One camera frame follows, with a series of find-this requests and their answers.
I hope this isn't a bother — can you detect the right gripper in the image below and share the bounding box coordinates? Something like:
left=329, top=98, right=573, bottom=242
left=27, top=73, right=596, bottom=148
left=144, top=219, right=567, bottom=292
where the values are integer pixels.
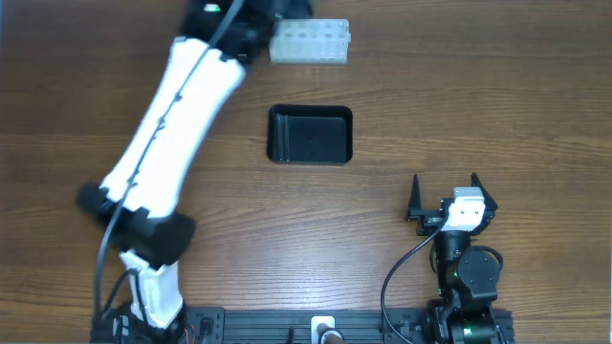
left=405, top=172, right=499, bottom=237

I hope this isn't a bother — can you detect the black tray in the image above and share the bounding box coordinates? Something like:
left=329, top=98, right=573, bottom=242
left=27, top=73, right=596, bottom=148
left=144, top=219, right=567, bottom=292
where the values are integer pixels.
left=266, top=103, right=355, bottom=167

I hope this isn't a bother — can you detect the white test tube rack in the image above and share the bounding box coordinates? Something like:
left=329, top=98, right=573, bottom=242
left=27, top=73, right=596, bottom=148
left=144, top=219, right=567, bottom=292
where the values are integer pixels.
left=268, top=18, right=352, bottom=66

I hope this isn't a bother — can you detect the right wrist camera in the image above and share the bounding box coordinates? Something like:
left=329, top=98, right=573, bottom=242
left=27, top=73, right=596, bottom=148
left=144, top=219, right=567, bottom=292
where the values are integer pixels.
left=446, top=186, right=487, bottom=233

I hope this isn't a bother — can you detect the black cable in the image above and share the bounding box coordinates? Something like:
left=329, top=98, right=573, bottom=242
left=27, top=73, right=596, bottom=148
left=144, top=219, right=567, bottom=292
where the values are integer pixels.
left=93, top=203, right=141, bottom=329
left=380, top=217, right=450, bottom=344

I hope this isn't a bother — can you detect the mounting rail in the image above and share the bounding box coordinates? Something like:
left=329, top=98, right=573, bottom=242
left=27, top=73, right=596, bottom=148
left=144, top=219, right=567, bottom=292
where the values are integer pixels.
left=89, top=305, right=515, bottom=344

